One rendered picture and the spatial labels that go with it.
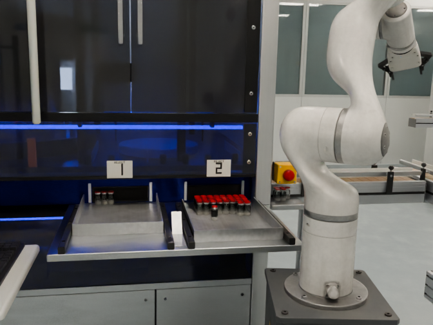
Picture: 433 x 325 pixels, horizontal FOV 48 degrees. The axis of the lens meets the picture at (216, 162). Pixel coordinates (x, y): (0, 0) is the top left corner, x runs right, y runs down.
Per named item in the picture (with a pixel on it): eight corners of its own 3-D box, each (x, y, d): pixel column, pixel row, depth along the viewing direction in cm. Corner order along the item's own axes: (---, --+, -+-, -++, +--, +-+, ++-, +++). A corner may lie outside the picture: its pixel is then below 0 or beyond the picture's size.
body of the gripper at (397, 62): (385, 55, 155) (390, 75, 164) (420, 48, 151) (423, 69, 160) (383, 37, 159) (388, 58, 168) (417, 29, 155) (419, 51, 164)
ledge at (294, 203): (261, 200, 190) (261, 195, 190) (293, 199, 193) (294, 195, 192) (272, 210, 177) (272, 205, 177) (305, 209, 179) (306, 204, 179)
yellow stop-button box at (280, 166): (271, 180, 182) (272, 160, 180) (290, 179, 183) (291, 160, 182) (277, 184, 174) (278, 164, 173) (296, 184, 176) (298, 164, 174)
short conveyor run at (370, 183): (263, 208, 186) (265, 167, 183) (253, 197, 201) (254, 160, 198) (426, 204, 198) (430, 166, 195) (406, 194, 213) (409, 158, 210)
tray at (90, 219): (83, 204, 173) (83, 194, 172) (156, 202, 177) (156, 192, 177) (72, 236, 140) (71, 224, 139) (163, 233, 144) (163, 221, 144)
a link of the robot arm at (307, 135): (349, 226, 102) (358, 111, 97) (268, 211, 111) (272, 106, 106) (364, 212, 112) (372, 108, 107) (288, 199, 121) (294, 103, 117)
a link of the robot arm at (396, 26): (382, 49, 154) (413, 48, 150) (375, 21, 144) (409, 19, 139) (385, 28, 157) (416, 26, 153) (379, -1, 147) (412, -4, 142)
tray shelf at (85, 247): (69, 209, 172) (69, 204, 172) (260, 204, 184) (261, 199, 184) (46, 262, 126) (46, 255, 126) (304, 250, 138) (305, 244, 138)
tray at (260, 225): (182, 208, 170) (182, 198, 169) (254, 206, 174) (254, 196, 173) (194, 242, 137) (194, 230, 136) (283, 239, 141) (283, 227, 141)
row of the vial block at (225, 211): (195, 213, 163) (196, 200, 163) (247, 212, 167) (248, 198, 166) (196, 215, 161) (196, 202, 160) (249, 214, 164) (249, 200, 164)
